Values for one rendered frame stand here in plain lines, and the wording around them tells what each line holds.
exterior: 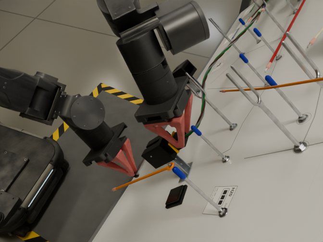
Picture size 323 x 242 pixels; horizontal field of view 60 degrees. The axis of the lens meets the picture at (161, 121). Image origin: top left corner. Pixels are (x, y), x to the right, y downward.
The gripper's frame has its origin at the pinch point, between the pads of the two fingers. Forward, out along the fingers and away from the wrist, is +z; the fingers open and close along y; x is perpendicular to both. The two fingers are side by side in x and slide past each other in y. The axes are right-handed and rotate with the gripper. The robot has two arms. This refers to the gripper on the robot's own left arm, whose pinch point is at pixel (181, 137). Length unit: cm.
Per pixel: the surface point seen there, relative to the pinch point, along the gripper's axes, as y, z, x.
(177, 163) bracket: -1.1, 5.5, 2.8
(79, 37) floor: 171, 10, 159
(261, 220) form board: -15.1, 1.2, -14.3
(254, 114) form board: 8.1, 2.7, -11.2
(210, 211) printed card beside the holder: -11.6, 4.8, -6.3
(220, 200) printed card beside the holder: -10.1, 4.2, -7.6
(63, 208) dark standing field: 31, 68, 111
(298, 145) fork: -5.8, -1.5, -18.8
